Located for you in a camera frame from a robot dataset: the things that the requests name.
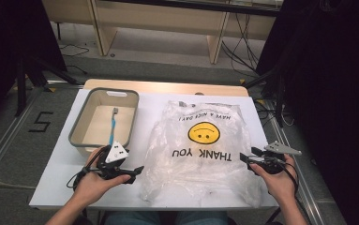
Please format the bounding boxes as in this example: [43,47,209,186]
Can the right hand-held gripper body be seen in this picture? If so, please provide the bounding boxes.
[254,141,303,175]

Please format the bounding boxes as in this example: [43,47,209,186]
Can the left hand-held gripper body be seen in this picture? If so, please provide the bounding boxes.
[97,141,130,182]

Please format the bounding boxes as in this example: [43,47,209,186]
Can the blue and grey toothbrush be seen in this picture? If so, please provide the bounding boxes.
[108,107,120,147]

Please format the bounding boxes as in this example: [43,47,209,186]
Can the beige basin with grey rim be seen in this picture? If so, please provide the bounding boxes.
[67,87,141,158]

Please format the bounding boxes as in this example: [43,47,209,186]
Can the clear smiley plastic bag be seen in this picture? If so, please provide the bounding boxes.
[139,99,262,209]

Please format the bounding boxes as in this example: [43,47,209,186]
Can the person's right hand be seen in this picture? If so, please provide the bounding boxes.
[249,155,299,207]

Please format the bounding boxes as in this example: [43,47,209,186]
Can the person's left hand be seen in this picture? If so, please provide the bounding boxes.
[73,146,132,206]

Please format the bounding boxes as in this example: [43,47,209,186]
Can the white board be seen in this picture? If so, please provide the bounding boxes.
[28,88,280,211]

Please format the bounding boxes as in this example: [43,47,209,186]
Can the black tripod stand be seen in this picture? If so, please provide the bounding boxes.
[13,55,79,117]
[242,66,288,128]

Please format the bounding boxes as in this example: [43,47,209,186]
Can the black curtain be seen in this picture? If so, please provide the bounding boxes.
[0,0,68,132]
[255,0,359,225]

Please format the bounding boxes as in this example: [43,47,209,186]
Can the light wooden desk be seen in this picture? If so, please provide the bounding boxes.
[41,0,285,66]

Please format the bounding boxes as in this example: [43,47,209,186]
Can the right hand-held gripper cable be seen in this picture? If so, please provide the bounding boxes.
[262,160,313,225]

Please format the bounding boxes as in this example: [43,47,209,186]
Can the hand-held gripper cable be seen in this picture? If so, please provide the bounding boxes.
[262,160,313,225]
[66,166,104,192]

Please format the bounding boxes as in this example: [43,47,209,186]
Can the left hand-held gripper cable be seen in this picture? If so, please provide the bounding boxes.
[66,166,104,192]

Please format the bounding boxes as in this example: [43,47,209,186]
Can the black cables under desk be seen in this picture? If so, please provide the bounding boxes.
[219,12,263,76]

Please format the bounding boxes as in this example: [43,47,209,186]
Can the black cable on floor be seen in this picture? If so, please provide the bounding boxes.
[58,42,91,58]

